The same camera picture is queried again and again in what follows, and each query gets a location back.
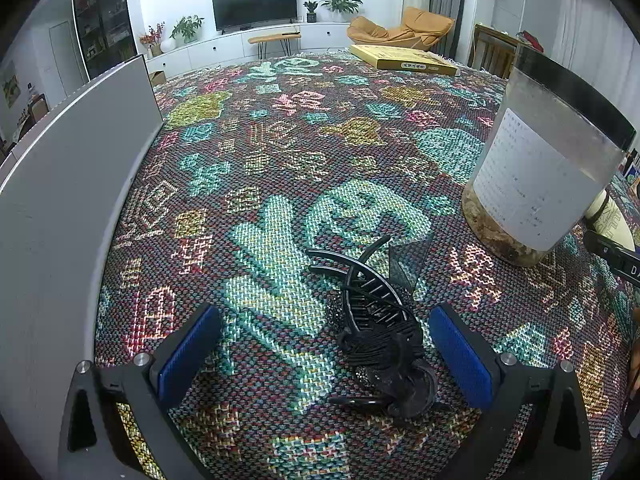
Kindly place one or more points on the black television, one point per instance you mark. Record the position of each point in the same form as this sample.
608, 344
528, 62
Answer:
252, 6

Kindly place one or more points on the white storage drawer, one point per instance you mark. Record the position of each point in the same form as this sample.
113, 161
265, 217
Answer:
65, 200

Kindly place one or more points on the wooden crib rail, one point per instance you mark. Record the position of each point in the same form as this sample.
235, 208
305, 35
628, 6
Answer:
495, 50

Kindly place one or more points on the white tv cabinet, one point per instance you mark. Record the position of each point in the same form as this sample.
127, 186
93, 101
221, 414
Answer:
215, 52

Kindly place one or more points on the clear jar with black lid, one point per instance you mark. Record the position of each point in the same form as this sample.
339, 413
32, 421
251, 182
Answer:
540, 160

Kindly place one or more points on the wooden dining chair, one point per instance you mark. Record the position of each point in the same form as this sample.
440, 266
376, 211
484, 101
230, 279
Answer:
37, 106

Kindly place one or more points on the person's right forearm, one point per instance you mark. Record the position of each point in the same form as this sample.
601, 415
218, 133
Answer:
635, 365

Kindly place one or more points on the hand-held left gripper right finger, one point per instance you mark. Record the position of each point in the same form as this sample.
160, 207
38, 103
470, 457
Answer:
460, 360

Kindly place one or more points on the grey curtain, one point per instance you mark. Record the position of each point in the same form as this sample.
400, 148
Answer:
447, 5

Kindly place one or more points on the framed wall painting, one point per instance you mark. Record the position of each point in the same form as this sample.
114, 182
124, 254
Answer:
11, 91

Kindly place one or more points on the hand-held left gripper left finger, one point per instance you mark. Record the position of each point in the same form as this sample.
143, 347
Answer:
187, 355

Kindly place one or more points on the yellow flat box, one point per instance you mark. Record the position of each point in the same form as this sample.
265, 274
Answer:
405, 59

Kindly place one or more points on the cardboard box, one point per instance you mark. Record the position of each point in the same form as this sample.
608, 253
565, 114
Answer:
157, 77

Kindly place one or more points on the cream rolled cloth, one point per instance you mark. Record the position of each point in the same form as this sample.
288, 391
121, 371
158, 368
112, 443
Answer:
612, 215

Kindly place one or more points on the broad-leaf potted plant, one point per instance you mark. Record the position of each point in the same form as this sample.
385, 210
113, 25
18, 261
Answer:
341, 2

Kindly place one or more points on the bushy potted plant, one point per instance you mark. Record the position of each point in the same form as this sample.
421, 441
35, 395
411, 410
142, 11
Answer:
187, 27

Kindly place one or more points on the colourful woven blanket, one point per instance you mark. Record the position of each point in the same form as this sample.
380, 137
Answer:
300, 160

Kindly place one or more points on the small potted plant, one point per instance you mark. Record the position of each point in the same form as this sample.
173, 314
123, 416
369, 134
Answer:
310, 10

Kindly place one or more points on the red flower bouquet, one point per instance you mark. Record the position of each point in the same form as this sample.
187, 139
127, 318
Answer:
150, 40

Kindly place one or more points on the black glass cabinet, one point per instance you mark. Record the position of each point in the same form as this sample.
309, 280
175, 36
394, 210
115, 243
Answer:
102, 15

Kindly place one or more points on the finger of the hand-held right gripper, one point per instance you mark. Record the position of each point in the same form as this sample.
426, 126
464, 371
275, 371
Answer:
600, 245

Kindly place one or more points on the black hair clip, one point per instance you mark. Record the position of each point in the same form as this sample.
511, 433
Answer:
380, 340

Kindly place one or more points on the round white vase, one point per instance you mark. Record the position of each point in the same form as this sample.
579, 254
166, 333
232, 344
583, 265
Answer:
168, 45

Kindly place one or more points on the wooden bench table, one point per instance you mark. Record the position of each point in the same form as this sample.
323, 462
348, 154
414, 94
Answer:
275, 37

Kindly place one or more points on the orange lounge chair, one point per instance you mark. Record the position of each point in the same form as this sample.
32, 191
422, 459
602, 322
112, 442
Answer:
400, 30

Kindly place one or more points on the red cloth item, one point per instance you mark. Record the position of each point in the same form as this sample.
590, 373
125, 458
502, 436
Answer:
530, 40

